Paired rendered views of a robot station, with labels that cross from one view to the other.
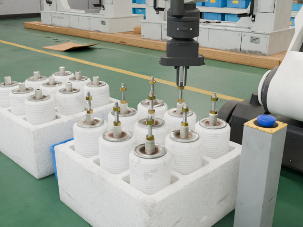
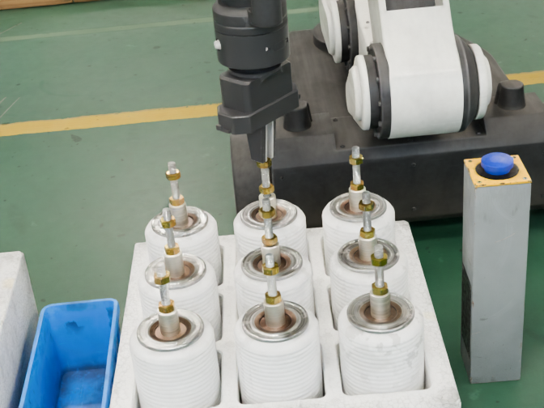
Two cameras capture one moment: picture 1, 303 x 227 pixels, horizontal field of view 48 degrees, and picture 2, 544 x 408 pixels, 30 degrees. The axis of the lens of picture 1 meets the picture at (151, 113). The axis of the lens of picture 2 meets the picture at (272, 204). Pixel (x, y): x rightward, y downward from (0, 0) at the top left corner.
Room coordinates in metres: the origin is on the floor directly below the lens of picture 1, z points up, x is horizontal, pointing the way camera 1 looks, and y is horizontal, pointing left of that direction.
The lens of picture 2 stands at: (0.13, 0.73, 0.93)
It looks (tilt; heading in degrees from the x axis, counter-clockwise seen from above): 30 degrees down; 315
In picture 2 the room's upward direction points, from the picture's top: 5 degrees counter-clockwise
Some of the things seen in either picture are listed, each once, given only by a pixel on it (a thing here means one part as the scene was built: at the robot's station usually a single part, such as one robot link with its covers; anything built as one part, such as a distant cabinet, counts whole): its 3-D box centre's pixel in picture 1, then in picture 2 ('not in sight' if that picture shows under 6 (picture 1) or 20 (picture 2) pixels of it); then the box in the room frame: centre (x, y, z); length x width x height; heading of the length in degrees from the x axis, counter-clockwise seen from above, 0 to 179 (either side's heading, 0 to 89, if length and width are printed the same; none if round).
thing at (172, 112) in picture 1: (180, 112); (269, 214); (0.94, -0.09, 0.25); 0.08 x 0.08 x 0.01
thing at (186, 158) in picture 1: (183, 168); (370, 316); (0.78, -0.08, 0.16); 0.10 x 0.10 x 0.18
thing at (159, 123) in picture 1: (151, 123); (271, 263); (0.86, 0.00, 0.25); 0.08 x 0.08 x 0.01
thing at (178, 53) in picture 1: (182, 42); (253, 70); (0.94, -0.08, 0.46); 0.13 x 0.10 x 0.12; 91
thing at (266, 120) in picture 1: (266, 121); (497, 165); (0.70, -0.26, 0.32); 0.04 x 0.04 x 0.02
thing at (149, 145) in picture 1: (149, 145); (380, 303); (0.69, 0.00, 0.26); 0.02 x 0.02 x 0.03
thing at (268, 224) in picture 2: (151, 105); (268, 227); (0.86, 0.00, 0.30); 0.01 x 0.01 x 0.08
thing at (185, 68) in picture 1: (185, 74); (268, 132); (0.94, -0.10, 0.37); 0.03 x 0.02 x 0.06; 1
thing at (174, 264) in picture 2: (123, 108); (174, 263); (0.95, 0.08, 0.26); 0.02 x 0.02 x 0.03
